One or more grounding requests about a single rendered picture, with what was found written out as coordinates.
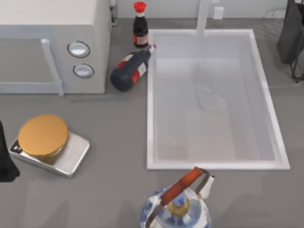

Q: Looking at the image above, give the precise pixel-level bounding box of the dark bottle with red label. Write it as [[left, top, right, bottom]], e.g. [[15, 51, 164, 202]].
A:
[[110, 44, 157, 92]]

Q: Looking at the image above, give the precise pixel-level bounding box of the white sink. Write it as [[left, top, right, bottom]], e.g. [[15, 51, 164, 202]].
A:
[[146, 29, 291, 171]]

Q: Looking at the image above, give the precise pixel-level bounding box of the pale microwave oven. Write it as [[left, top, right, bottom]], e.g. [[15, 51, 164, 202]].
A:
[[0, 0, 113, 95]]

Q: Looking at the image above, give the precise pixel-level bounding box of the small microwave knob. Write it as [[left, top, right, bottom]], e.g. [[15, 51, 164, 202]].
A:
[[72, 63, 95, 78]]

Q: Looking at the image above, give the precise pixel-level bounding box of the dark bottle with red cap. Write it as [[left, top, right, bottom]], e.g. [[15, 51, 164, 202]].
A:
[[132, 1, 150, 49]]

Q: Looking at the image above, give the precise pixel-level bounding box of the blue and white teapot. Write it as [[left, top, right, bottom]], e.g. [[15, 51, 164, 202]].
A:
[[139, 166, 216, 228]]

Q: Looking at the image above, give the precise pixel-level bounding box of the large microwave knob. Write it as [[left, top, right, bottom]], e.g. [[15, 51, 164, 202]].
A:
[[67, 40, 91, 58]]

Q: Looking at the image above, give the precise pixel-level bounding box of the silver kitchen scale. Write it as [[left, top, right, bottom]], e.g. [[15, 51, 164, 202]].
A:
[[9, 114, 91, 178]]

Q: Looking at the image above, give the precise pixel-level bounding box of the white tall tap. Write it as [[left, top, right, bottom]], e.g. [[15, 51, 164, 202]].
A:
[[196, 0, 210, 36]]

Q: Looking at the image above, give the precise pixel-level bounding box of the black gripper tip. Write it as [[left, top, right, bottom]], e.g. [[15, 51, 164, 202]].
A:
[[0, 120, 21, 183]]

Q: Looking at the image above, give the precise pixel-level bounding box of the microwave door handle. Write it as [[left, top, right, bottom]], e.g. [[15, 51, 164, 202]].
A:
[[40, 38, 65, 96]]

